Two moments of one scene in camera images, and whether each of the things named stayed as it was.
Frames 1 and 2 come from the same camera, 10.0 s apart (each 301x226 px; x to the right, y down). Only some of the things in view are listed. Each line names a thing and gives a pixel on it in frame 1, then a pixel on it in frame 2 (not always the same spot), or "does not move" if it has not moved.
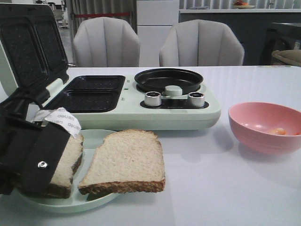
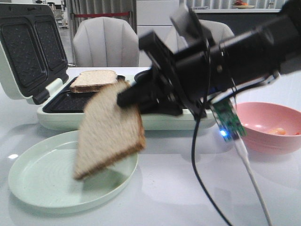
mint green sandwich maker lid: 33,54 does not move
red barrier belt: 115,14 does not move
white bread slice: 60,186 to 89,81
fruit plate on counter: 239,4 does not move
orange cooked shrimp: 279,131 does not move
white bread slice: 127,161 to 109,132
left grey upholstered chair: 106,42 does not move
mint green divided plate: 75,202 to 42,177
